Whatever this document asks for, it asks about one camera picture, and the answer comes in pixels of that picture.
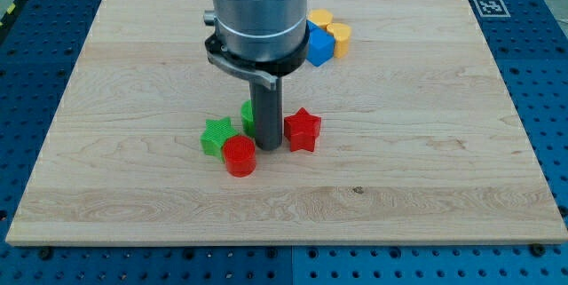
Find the black grey tool mount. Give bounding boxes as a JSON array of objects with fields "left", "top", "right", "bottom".
[{"left": 204, "top": 26, "right": 310, "bottom": 91}]

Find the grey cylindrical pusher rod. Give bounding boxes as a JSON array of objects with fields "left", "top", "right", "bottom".
[{"left": 249, "top": 78, "right": 283, "bottom": 151}]

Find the red star block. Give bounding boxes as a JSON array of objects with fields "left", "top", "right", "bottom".
[{"left": 284, "top": 107, "right": 321, "bottom": 152}]

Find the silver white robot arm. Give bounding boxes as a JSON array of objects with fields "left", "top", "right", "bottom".
[{"left": 203, "top": 0, "right": 310, "bottom": 151}]

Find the blue cube block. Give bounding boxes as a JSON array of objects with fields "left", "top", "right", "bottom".
[{"left": 307, "top": 20, "right": 335, "bottom": 67}]

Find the green star block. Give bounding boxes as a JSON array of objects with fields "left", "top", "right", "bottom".
[{"left": 200, "top": 116, "right": 239, "bottom": 162}]

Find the green cylinder block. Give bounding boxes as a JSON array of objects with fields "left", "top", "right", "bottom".
[{"left": 241, "top": 99, "right": 256, "bottom": 138}]

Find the red cylinder block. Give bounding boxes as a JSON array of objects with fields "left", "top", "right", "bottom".
[{"left": 222, "top": 135, "right": 256, "bottom": 178}]

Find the yellow hexagon block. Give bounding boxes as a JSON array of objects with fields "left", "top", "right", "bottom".
[{"left": 307, "top": 9, "right": 334, "bottom": 30}]

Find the yellow heart block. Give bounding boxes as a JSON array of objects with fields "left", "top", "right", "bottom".
[{"left": 327, "top": 23, "right": 352, "bottom": 59}]

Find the wooden board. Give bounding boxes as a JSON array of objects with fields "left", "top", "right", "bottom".
[{"left": 6, "top": 0, "right": 567, "bottom": 247}]

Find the white fiducial marker tag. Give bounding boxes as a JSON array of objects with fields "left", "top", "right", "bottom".
[{"left": 473, "top": 0, "right": 510, "bottom": 18}]

